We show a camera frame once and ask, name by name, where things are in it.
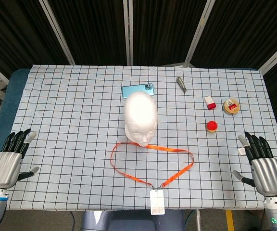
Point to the red and yellow ball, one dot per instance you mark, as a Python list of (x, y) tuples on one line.
[(212, 126)]

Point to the metal table leg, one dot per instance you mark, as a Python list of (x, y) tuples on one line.
[(197, 220)]

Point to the black folding screen white frame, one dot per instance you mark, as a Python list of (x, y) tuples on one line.
[(92, 29)]

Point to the round wooden tin red label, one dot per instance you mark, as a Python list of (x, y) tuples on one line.
[(231, 107)]

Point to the red and white small box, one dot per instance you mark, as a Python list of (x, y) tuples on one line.
[(210, 103)]

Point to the small white label packet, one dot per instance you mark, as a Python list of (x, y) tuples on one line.
[(240, 151)]

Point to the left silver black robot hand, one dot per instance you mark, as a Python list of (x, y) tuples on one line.
[(5, 166)]

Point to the white foam mannequin head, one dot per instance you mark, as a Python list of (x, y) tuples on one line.
[(141, 113)]

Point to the grey-blue robot torso base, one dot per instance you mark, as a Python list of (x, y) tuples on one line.
[(129, 222)]

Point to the teal padded table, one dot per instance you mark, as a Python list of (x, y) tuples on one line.
[(13, 96)]

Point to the blue smartphone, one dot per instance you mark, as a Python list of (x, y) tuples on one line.
[(131, 91)]

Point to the white clear badge holder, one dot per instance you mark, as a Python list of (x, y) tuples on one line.
[(157, 202)]

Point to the blue white checkered tablecloth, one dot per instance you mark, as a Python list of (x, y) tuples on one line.
[(68, 120)]

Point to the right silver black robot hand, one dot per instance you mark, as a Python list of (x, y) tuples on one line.
[(268, 175)]

